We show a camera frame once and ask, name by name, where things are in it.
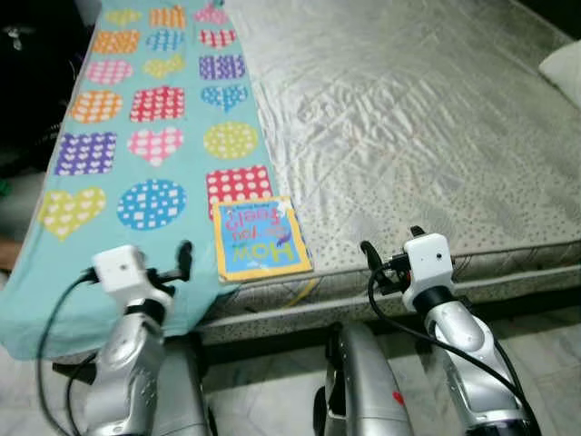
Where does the colourful children's picture book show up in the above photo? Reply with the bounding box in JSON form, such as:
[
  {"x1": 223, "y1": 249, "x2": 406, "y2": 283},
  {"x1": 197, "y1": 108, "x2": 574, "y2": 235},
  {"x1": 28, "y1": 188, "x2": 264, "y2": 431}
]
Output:
[{"x1": 212, "y1": 195, "x2": 313, "y2": 282}]

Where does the white pillow with black lettering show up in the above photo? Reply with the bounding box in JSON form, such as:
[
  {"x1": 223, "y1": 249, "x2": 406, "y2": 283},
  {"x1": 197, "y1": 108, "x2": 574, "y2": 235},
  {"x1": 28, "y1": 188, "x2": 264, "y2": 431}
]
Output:
[{"x1": 539, "y1": 41, "x2": 581, "y2": 108}]

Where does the grey patterned bed base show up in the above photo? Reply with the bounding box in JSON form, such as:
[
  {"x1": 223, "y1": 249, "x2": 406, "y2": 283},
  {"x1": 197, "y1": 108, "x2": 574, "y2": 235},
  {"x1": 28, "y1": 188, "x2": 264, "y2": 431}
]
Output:
[{"x1": 200, "y1": 289, "x2": 581, "y2": 344}]

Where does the white quilted patterned mattress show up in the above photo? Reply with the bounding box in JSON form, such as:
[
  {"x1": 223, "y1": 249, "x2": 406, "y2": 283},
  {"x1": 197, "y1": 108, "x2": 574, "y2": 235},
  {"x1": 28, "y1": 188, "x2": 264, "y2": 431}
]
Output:
[{"x1": 195, "y1": 0, "x2": 581, "y2": 319}]

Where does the teal blanket with colourful shapes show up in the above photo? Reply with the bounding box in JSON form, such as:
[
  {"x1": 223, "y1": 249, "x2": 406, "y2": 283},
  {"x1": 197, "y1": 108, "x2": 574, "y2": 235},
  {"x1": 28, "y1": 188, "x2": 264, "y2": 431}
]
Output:
[{"x1": 0, "y1": 0, "x2": 278, "y2": 360}]

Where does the robot's silver left leg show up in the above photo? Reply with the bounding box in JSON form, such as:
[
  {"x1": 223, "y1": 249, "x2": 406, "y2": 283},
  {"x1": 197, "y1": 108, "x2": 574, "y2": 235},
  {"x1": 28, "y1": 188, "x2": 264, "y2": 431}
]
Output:
[{"x1": 150, "y1": 332, "x2": 214, "y2": 436}]

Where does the robot's silver leg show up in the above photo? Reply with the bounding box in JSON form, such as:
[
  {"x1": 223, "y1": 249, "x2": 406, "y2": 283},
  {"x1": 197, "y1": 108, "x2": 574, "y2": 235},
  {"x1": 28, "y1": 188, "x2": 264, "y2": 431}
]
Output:
[
  {"x1": 150, "y1": 332, "x2": 214, "y2": 436},
  {"x1": 313, "y1": 321, "x2": 414, "y2": 436}
]

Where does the robot's silver right leg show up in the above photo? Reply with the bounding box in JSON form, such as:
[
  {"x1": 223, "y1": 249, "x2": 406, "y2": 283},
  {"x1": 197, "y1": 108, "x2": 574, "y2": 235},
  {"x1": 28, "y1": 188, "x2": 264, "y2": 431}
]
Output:
[{"x1": 313, "y1": 321, "x2": 414, "y2": 436}]

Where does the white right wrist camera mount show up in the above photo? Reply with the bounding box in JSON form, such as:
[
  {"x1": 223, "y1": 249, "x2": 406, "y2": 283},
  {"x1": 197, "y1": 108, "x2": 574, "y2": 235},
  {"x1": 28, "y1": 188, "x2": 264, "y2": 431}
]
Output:
[{"x1": 402, "y1": 233, "x2": 455, "y2": 310}]

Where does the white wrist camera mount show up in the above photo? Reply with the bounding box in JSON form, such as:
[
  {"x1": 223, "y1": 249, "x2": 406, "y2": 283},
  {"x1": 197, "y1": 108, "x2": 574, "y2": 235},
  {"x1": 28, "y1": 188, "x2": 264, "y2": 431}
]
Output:
[
  {"x1": 402, "y1": 233, "x2": 455, "y2": 310},
  {"x1": 91, "y1": 245, "x2": 173, "y2": 314}
]

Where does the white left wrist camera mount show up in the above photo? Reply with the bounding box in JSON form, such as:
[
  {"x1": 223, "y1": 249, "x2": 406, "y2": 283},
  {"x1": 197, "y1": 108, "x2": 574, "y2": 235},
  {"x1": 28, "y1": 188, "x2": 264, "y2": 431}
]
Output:
[{"x1": 91, "y1": 245, "x2": 173, "y2": 314}]

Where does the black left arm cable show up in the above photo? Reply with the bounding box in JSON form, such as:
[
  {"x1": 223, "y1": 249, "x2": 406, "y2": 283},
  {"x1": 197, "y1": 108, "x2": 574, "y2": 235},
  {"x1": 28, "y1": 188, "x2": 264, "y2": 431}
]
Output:
[{"x1": 36, "y1": 268, "x2": 101, "y2": 436}]

